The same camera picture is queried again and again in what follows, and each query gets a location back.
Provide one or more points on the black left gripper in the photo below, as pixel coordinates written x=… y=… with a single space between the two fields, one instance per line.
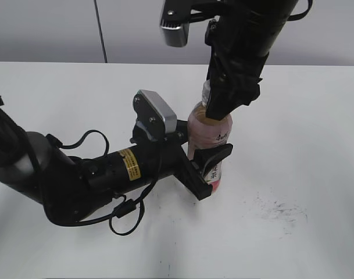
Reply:
x=126 y=170

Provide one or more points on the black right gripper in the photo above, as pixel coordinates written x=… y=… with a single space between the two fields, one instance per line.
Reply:
x=240 y=46

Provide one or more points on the pink oolong tea bottle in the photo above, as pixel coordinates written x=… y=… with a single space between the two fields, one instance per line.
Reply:
x=203 y=132

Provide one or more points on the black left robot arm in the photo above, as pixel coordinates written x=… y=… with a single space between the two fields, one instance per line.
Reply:
x=76 y=192

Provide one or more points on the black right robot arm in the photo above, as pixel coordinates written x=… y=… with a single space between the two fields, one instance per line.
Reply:
x=279 y=12

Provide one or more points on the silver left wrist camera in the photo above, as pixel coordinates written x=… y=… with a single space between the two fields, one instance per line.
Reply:
x=154 y=116

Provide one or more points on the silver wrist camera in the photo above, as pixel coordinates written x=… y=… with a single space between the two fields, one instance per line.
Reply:
x=154 y=116
x=177 y=15

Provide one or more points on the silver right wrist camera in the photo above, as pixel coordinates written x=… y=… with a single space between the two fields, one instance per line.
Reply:
x=177 y=15

